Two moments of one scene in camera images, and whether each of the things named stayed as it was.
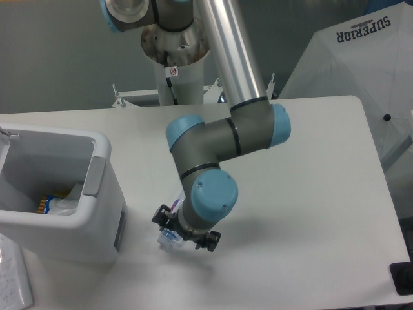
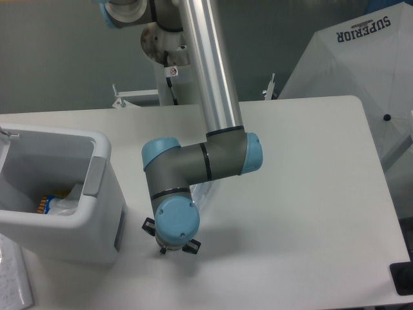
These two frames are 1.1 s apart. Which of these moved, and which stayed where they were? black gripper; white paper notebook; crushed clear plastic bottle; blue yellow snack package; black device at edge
Moved: black gripper; crushed clear plastic bottle
Stayed: blue yellow snack package; black device at edge; white paper notebook
